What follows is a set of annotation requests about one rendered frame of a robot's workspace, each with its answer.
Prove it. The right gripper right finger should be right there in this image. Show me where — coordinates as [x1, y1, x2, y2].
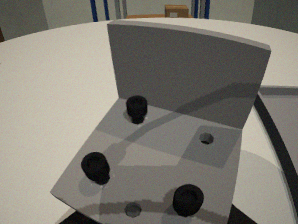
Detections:
[227, 204, 257, 224]

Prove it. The grey rectangular tray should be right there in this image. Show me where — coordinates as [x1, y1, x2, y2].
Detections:
[254, 85, 298, 217]

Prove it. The grey l-shaped bracket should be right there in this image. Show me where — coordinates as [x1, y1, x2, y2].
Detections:
[50, 20, 271, 224]

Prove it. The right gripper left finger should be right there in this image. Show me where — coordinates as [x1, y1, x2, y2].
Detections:
[59, 211, 100, 224]

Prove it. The black socket head screw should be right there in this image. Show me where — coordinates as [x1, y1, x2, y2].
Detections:
[126, 96, 147, 125]
[173, 184, 204, 217]
[81, 152, 110, 185]

